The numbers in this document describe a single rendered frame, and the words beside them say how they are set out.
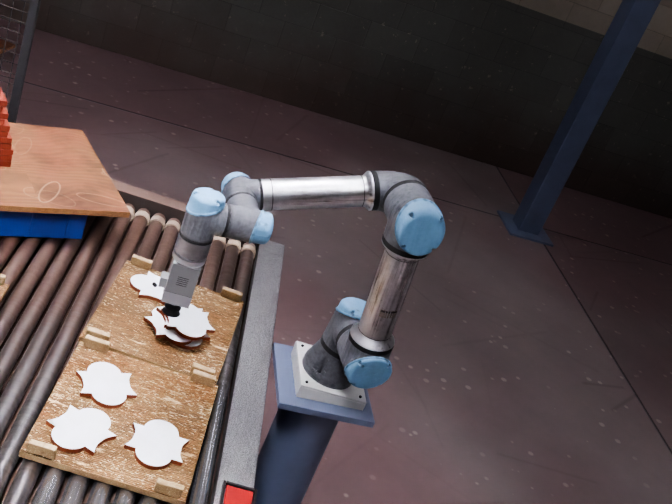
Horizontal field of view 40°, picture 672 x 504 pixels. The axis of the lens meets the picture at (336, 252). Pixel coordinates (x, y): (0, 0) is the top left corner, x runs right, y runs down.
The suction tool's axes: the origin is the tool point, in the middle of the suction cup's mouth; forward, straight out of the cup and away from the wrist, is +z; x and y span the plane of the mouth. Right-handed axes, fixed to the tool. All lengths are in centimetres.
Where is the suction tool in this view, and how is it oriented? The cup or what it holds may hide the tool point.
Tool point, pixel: (171, 311)
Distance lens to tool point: 216.4
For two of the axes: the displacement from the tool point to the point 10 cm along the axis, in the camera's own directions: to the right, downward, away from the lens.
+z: -3.4, 8.3, 4.4
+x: 9.4, 2.7, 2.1
